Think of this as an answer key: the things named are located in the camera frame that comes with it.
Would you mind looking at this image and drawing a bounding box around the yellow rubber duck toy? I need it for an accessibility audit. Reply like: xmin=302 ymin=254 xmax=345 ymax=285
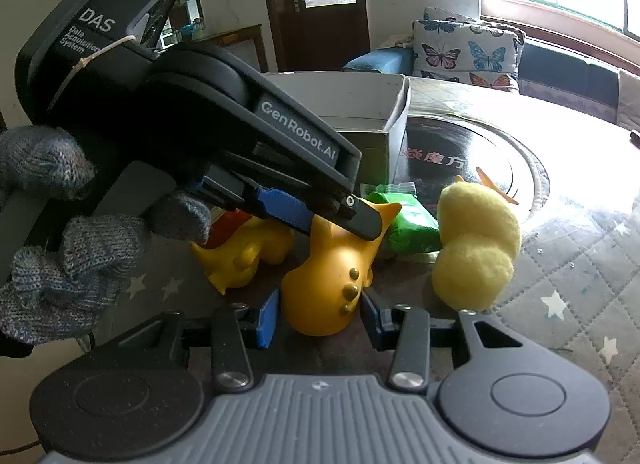
xmin=191 ymin=217 xmax=294 ymax=295

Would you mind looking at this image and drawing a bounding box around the orange rubber duck toy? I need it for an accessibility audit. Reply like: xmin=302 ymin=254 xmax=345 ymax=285
xmin=281 ymin=216 xmax=383 ymax=336

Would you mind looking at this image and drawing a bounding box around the yellow plush chick toy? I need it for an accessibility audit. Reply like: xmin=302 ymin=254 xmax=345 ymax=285
xmin=432 ymin=169 xmax=522 ymax=311

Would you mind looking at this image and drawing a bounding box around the red yellow apple slice toy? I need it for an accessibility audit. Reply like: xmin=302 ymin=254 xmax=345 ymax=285
xmin=204 ymin=210 xmax=252 ymax=250

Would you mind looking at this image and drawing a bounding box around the grey knit gloved hand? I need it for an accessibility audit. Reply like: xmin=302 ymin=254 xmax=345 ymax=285
xmin=1 ymin=126 xmax=210 ymax=358

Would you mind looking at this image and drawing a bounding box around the dark wooden cabinet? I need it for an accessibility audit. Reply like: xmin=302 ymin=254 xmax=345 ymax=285
xmin=159 ymin=0 xmax=271 ymax=74

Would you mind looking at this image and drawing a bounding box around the grey cardboard box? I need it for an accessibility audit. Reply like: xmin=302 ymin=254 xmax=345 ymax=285
xmin=269 ymin=71 xmax=411 ymax=185

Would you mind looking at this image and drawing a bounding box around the round black induction cooktop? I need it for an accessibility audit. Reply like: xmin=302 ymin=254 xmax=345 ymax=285
xmin=393 ymin=116 xmax=550 ymax=221

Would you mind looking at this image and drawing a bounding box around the dark wooden door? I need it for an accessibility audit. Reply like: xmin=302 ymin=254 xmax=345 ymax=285
xmin=266 ymin=0 xmax=370 ymax=71

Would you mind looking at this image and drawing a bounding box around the butterfly print pillow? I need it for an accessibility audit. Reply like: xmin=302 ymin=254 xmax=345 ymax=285
xmin=412 ymin=10 xmax=526 ymax=93

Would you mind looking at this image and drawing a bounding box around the blue sofa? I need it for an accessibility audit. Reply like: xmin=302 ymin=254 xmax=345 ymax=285
xmin=345 ymin=39 xmax=639 ymax=131

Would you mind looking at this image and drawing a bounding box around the black remote control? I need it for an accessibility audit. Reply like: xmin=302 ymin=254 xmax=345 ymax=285
xmin=630 ymin=131 xmax=640 ymax=148

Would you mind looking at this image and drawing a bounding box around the grey cushion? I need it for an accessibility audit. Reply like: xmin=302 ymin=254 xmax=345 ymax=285
xmin=616 ymin=69 xmax=640 ymax=132

